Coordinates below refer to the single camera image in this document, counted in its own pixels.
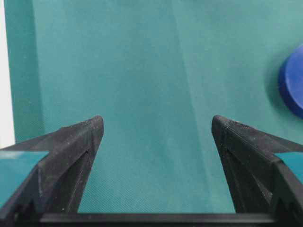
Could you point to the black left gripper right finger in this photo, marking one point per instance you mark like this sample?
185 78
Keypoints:
259 180

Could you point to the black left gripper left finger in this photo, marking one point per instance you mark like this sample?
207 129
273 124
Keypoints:
57 181

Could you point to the blue tape roll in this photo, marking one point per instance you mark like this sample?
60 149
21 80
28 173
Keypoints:
290 82

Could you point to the green table cloth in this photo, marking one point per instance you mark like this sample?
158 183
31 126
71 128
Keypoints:
157 71

